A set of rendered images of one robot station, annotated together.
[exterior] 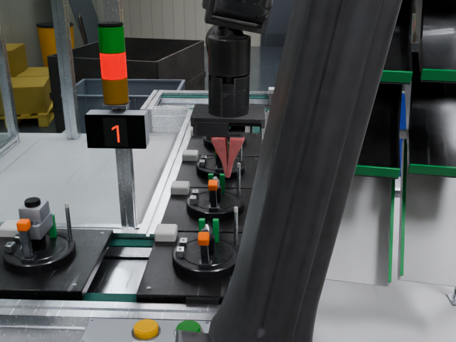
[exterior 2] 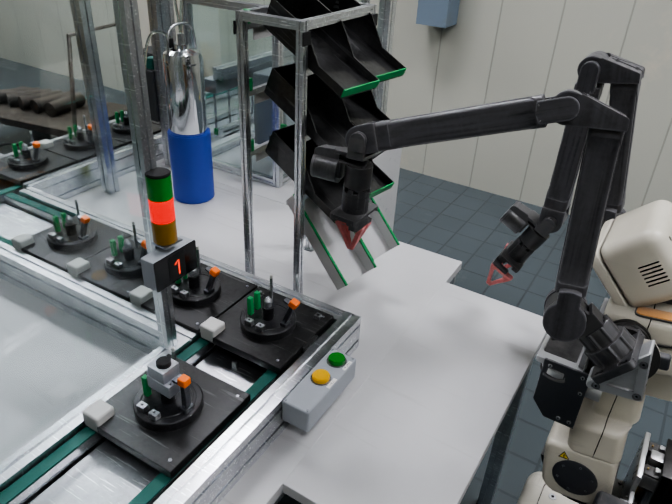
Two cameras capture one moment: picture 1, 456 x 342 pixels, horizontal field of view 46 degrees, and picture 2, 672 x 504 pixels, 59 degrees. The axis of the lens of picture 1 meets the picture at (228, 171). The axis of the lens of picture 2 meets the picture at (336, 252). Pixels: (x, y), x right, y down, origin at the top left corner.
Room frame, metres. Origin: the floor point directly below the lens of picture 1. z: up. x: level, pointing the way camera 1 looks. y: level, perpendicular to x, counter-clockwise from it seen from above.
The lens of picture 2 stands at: (0.26, 1.02, 1.90)
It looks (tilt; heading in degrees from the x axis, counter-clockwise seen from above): 31 degrees down; 297
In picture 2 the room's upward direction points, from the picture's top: 3 degrees clockwise
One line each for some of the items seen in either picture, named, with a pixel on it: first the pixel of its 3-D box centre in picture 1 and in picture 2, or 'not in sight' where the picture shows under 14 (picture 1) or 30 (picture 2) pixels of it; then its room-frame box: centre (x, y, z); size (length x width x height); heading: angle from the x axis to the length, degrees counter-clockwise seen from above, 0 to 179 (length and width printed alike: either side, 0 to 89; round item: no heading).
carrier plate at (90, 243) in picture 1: (41, 259); (169, 409); (0.95, 0.38, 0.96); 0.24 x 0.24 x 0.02; 88
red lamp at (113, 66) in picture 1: (113, 64); (161, 208); (1.07, 0.23, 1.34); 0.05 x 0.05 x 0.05
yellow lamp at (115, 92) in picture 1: (115, 89); (164, 229); (1.07, 0.23, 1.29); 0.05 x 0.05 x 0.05
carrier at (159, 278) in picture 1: (207, 241); (267, 309); (0.94, 0.04, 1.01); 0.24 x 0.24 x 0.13; 88
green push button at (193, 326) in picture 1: (188, 332); (336, 360); (0.73, 0.06, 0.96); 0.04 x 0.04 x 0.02
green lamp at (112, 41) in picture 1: (111, 39); (159, 186); (1.07, 0.23, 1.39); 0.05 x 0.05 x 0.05
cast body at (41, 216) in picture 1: (36, 214); (161, 371); (0.96, 0.38, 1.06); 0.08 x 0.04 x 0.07; 175
